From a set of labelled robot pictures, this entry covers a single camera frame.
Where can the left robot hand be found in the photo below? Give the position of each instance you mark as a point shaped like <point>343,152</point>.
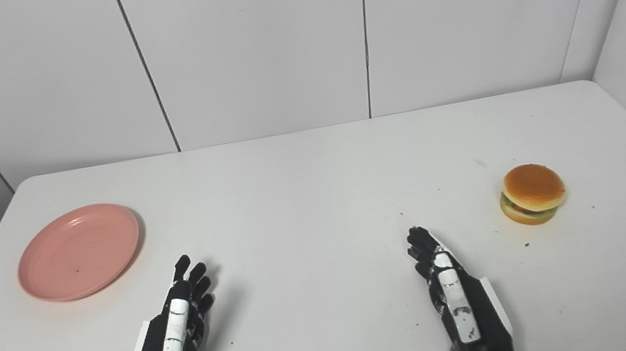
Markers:
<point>174,338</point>

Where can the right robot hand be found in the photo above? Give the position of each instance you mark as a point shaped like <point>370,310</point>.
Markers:
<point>460,303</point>

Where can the pink plate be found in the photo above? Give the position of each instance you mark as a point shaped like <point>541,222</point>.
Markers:
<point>79,252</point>

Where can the toy hamburger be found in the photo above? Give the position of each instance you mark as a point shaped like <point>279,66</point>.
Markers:
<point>532,193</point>

